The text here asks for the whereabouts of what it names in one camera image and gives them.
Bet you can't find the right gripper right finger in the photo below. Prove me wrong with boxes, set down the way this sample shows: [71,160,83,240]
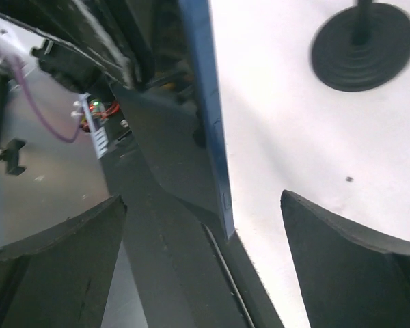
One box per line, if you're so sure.
[281,191,410,327]

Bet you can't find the left white slotted cable duct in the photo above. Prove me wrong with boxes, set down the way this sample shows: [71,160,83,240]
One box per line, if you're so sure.
[91,127,109,159]

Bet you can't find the left green lit circuit board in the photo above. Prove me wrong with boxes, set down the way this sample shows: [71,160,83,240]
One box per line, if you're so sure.
[71,96,127,136]

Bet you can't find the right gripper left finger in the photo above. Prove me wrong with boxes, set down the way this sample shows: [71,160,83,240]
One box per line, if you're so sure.
[0,195,126,327]

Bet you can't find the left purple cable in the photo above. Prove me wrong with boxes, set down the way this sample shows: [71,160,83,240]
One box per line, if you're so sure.
[0,33,86,144]

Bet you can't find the blue cased smartphone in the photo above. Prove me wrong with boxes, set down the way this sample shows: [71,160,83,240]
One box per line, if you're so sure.
[112,1,235,240]

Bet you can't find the black phone stand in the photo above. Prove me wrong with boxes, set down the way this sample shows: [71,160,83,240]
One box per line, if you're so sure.
[310,1,410,92]

